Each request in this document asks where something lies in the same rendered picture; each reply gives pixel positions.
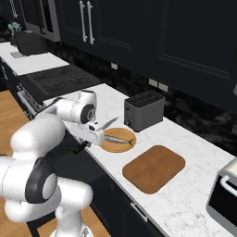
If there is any silver black microwave oven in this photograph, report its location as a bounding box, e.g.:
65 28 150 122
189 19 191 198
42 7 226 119
19 0 62 43

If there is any dark wide cupboard door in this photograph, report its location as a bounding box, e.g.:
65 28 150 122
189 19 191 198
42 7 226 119
144 0 237 114

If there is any grey toaster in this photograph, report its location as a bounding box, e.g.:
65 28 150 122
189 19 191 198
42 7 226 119
123 90 167 133

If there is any dark narrow cupboard door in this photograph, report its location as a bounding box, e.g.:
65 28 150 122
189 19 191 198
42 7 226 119
56 0 89 48

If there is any round wooden plate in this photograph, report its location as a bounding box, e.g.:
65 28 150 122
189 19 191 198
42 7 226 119
99 127 138 154

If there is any brown wooden cutting board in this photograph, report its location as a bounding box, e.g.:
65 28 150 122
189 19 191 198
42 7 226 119
121 144 187 195

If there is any silver cupboard door handle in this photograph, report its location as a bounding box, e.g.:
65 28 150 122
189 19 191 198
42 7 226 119
86 0 95 46
79 0 88 44

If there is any silver drawer handle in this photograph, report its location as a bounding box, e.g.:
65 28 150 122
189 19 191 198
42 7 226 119
130 201 149 223

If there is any knife with black handle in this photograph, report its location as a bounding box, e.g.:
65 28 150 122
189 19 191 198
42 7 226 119
73 116 119 155

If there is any black hob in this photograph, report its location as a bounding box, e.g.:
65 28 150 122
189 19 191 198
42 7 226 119
25 64 103 106

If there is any silver oven front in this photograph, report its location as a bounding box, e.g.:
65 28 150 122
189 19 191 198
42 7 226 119
16 82 47 120

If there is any white toaster oven handle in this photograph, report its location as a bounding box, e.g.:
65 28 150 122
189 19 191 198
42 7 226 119
219 174 237 197

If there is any dark medium cupboard door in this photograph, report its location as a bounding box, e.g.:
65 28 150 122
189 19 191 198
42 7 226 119
86 0 153 74

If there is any black box appliance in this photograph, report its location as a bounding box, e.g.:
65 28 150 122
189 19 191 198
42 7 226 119
14 30 48 57

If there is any dark drawer front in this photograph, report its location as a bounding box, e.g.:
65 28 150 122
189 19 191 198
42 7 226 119
88 174 166 237

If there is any teal object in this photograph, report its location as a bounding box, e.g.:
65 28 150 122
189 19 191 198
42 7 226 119
7 20 24 33

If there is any grey fish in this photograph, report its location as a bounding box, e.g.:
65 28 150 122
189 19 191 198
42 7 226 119
103 134 137 147

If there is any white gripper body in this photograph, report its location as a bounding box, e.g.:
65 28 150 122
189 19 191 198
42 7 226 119
87 129 106 147

